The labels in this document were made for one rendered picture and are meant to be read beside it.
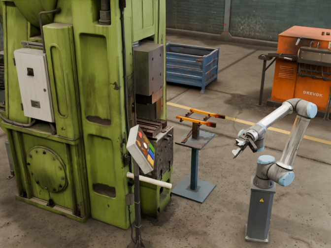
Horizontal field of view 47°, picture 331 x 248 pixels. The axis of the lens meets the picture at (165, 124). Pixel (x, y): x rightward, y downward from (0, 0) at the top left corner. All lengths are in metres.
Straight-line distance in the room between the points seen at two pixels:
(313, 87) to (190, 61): 2.27
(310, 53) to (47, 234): 4.60
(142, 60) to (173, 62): 4.22
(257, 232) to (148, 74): 1.82
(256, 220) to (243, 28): 8.14
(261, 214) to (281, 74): 3.53
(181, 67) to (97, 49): 4.29
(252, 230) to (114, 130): 1.62
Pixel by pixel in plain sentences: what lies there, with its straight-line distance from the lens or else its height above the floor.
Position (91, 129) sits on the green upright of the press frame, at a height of 1.06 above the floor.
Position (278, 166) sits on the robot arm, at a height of 0.88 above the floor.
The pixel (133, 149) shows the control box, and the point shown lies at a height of 1.14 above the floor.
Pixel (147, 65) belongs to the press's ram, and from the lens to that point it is 3.31.
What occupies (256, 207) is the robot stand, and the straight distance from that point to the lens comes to 3.69.
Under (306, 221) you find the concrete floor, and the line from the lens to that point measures 4.31.
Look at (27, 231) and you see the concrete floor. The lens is 4.18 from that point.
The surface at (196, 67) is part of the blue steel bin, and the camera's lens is 7.34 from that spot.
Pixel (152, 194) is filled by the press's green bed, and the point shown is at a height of 0.29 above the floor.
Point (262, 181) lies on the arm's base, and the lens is 3.55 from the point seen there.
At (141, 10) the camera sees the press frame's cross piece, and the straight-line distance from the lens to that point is 3.43.
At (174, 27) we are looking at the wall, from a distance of 12.36.
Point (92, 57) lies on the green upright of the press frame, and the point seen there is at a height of 1.71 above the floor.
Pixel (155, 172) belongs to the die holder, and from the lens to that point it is 3.75.
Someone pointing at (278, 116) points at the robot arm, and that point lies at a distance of 3.27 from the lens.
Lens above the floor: 2.59
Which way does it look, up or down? 25 degrees down
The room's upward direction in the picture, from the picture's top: straight up
